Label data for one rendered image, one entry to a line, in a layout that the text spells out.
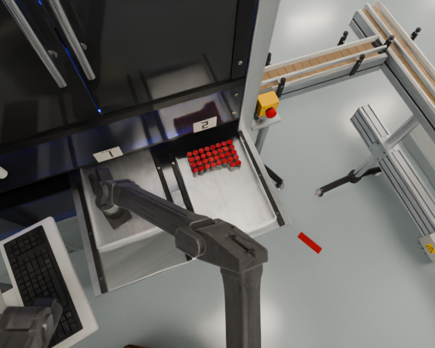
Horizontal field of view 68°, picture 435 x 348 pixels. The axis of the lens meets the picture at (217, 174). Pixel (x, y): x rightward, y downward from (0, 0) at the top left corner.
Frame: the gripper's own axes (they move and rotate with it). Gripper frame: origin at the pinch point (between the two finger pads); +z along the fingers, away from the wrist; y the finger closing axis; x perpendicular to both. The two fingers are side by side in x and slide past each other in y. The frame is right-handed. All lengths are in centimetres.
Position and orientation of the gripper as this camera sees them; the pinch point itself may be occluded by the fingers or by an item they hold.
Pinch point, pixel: (121, 218)
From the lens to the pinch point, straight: 113.2
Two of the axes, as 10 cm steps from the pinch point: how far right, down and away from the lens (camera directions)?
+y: -5.8, -7.6, 2.9
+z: -0.5, 3.9, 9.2
